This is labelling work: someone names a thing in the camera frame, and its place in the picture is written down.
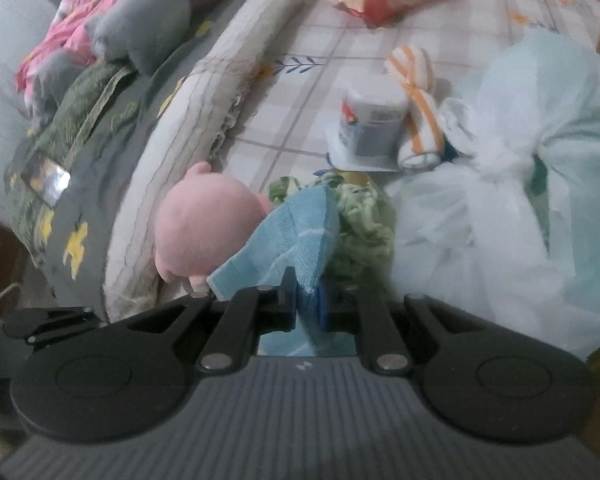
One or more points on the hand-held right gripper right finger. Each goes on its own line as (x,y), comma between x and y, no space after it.
(324,307)

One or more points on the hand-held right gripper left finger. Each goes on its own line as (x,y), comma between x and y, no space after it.
(287,302)

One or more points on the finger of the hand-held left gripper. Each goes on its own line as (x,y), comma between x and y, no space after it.
(55,322)

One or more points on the blue towel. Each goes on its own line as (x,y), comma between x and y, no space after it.
(290,240)

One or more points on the pink plush toy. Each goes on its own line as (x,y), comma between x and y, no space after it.
(205,225)

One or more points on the orange white plush toy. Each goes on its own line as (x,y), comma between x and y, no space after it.
(420,130)

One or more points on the green knit cloth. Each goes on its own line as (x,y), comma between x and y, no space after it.
(362,230)

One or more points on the grey sheet yellow print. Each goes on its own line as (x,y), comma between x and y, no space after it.
(110,160)

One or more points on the plaid bed sheet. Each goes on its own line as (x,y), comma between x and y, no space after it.
(305,110)

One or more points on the white plastic bottle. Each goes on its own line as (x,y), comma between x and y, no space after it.
(375,120)

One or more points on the pale teal plastic bag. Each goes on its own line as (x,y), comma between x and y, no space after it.
(505,210)

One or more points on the fringed white mattress pad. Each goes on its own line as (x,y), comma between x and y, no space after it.
(190,110)

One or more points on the pink floral quilt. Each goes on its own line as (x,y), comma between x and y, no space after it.
(80,35)

